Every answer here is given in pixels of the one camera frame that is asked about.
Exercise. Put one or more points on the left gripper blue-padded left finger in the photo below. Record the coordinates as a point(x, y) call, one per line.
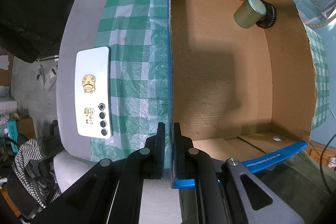
point(154, 162)

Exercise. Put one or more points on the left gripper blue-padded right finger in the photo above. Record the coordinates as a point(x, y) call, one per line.
point(183, 167)

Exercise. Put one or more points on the green cylindrical tin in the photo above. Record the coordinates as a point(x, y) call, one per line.
point(249, 13)

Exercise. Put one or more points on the blue-edged cardboard box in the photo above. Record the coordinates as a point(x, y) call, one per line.
point(247, 93)

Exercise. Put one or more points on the white smartphone with stickers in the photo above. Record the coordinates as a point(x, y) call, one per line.
point(91, 93)

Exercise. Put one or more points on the olive green trousers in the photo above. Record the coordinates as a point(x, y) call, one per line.
point(297, 181)

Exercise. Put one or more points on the striped clothing pile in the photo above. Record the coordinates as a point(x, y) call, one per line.
point(32, 166)

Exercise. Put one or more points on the pair of grey slippers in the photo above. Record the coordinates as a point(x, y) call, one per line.
point(46, 80)

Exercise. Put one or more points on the green checkered tablecloth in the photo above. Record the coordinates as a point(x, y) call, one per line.
point(136, 33)

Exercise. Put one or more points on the teal box on floor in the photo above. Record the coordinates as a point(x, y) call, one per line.
point(13, 134)

